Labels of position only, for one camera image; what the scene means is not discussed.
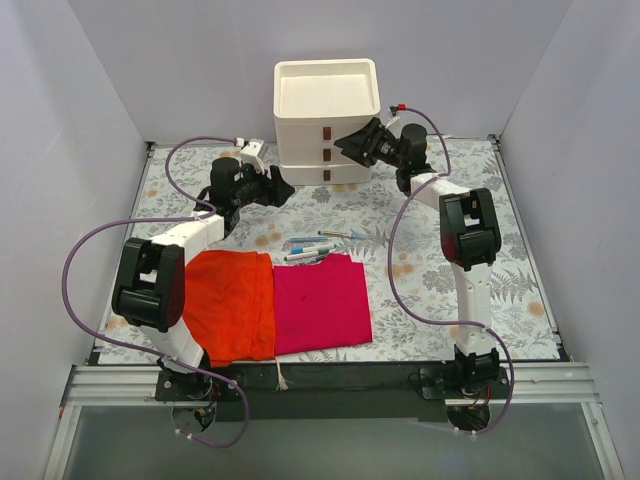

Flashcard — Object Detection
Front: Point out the white bottom drawer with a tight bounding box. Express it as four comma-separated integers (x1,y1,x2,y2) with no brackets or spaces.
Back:
279,164,372,186

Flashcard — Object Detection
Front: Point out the white drawer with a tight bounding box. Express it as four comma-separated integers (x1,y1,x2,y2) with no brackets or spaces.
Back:
278,146,360,167
279,164,372,186
275,116,372,147

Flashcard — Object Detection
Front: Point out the light blue gel pen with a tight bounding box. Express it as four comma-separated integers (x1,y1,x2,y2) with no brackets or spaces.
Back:
288,236,326,244

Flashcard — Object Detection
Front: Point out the white top drawer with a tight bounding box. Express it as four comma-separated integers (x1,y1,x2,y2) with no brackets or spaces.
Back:
275,116,372,147

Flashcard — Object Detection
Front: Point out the white marker cyan cap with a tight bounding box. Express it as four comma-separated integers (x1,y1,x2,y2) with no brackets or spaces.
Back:
290,243,337,255

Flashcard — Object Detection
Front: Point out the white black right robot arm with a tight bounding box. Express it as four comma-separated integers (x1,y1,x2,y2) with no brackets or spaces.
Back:
334,117,502,398

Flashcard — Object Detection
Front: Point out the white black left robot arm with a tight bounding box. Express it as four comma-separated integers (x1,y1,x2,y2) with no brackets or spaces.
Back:
111,157,295,400

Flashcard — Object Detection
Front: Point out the white drawer cabinet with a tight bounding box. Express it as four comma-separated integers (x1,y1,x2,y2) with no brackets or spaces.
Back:
273,58,380,186

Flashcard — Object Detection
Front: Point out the white marker green cap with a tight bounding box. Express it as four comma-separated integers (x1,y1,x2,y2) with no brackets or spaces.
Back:
284,249,331,262

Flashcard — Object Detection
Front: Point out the orange cloth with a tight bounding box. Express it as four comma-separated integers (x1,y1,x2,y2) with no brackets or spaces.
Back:
183,250,276,367

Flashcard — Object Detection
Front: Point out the magenta cloth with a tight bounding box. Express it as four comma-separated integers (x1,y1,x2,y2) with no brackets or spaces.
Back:
273,254,373,356

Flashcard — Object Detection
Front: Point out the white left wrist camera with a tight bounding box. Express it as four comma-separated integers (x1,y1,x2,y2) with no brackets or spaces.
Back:
240,139,267,174

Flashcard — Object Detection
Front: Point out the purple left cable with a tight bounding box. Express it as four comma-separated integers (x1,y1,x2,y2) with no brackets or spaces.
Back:
61,135,251,449

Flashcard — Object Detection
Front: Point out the purple cable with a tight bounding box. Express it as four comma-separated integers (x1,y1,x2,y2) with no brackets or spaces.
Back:
61,135,251,449
387,103,516,443

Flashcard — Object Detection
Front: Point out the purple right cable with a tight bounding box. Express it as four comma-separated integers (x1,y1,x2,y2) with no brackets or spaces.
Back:
387,103,516,443

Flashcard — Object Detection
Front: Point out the aluminium frame rail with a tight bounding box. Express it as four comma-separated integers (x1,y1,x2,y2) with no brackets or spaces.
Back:
63,362,600,406

